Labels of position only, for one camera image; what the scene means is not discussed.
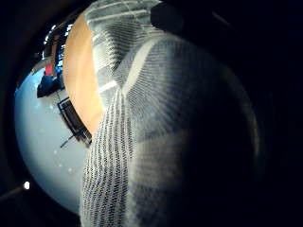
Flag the grey white striped knit cloth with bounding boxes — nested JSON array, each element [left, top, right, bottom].
[[79, 0, 263, 227]]

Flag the red box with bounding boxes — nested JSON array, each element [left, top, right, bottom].
[[44, 63, 54, 78]]

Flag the dark blue chair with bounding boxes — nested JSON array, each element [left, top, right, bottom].
[[36, 72, 66, 99]]

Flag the black framed rack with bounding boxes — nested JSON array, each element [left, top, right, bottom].
[[57, 96, 94, 149]]

